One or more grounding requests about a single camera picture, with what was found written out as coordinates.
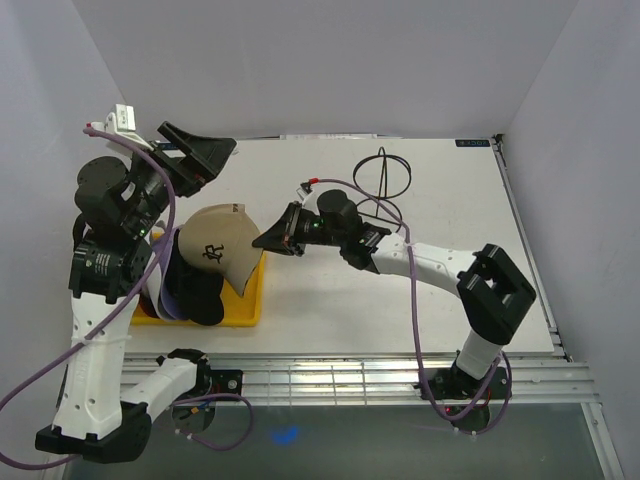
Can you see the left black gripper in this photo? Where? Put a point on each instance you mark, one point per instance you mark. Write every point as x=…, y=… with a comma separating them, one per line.
x=204, y=157

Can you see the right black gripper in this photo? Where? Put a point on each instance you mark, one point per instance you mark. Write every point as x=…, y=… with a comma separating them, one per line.
x=283, y=236

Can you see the beige baseball cap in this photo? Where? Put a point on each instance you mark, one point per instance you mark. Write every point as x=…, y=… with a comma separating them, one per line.
x=219, y=239

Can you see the black NY baseball cap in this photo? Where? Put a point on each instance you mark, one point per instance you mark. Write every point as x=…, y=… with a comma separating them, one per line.
x=197, y=292

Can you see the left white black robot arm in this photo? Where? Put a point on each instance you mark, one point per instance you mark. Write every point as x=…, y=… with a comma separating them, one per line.
x=119, y=203

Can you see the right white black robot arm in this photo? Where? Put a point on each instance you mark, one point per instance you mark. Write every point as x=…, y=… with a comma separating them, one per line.
x=495, y=294

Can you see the yellow plastic tray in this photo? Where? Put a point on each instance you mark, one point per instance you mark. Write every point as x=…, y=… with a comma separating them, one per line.
x=239, y=311

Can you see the white cap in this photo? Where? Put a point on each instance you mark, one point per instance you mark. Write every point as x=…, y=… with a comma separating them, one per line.
x=155, y=290

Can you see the purple cap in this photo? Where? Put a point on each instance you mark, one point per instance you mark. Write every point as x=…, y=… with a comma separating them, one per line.
x=168, y=304

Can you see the red baseball cap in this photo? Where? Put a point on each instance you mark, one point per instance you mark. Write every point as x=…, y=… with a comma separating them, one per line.
x=146, y=302

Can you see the blue table corner label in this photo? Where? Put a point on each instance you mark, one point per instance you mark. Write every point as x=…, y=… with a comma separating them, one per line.
x=473, y=143

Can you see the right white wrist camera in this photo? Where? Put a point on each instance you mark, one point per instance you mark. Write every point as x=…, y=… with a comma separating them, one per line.
x=307, y=196

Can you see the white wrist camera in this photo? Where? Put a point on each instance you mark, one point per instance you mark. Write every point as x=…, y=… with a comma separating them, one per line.
x=120, y=122
x=307, y=196

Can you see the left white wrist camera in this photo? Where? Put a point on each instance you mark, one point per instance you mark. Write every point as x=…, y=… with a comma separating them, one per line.
x=120, y=122

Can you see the black wire hat stand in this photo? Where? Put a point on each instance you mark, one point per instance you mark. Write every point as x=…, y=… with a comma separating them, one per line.
x=386, y=177

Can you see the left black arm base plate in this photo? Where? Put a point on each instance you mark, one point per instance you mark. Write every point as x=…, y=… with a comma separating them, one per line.
x=225, y=381

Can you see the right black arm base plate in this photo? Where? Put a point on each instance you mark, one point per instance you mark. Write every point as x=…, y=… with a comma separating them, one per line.
x=447, y=385

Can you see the aluminium frame rail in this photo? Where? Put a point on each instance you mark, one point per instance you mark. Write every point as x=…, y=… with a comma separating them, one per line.
x=329, y=334

